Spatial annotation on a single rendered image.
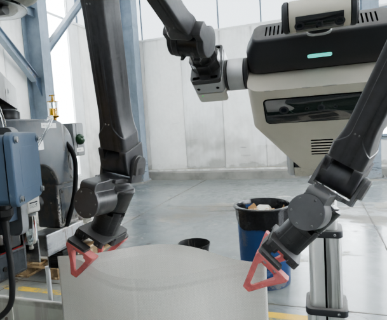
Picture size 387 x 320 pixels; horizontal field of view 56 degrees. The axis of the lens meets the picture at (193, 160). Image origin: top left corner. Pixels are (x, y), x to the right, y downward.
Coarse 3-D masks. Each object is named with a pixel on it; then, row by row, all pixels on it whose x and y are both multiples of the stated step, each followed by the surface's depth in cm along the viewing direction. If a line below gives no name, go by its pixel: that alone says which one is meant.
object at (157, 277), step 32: (64, 256) 81; (128, 256) 84; (160, 256) 85; (192, 256) 82; (64, 288) 81; (96, 288) 73; (128, 288) 66; (160, 288) 65; (192, 288) 67; (224, 288) 69
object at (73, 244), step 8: (72, 240) 72; (80, 240) 73; (72, 248) 72; (80, 248) 71; (88, 248) 72; (72, 256) 73; (88, 256) 71; (96, 256) 72; (72, 264) 74; (88, 264) 72; (72, 272) 75; (80, 272) 74
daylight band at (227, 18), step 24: (72, 0) 749; (144, 0) 918; (192, 0) 879; (240, 0) 843; (264, 0) 826; (288, 0) 810; (384, 0) 751; (144, 24) 925; (216, 24) 867; (240, 24) 849
